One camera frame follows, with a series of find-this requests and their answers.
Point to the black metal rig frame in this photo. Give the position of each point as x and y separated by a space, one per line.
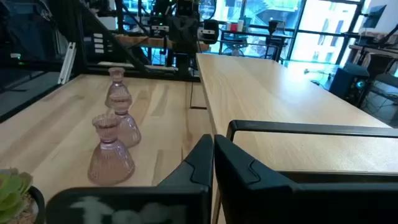
155 76

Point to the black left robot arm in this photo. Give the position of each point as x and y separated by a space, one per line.
182 67

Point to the black computer tower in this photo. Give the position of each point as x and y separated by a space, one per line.
348 84

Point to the succulent plant in black pot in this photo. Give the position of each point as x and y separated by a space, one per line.
12 189

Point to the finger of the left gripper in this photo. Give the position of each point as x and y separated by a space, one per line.
177 34
191 34

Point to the pink glass candle holder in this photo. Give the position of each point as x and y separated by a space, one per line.
116 88
129 130
110 161

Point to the black framed background table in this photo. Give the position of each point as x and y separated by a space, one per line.
248 32

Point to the white aluminium extrusion strip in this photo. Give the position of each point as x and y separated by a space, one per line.
66 63

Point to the black computer monitor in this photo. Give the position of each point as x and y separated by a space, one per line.
374 15

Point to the white cup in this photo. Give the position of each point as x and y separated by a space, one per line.
240 25

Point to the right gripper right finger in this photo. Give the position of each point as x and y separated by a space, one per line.
248 199

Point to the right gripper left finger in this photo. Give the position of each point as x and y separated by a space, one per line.
192 202

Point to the black box with white labels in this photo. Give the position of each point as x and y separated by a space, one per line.
107 43

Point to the red cup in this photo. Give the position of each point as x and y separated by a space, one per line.
234 27

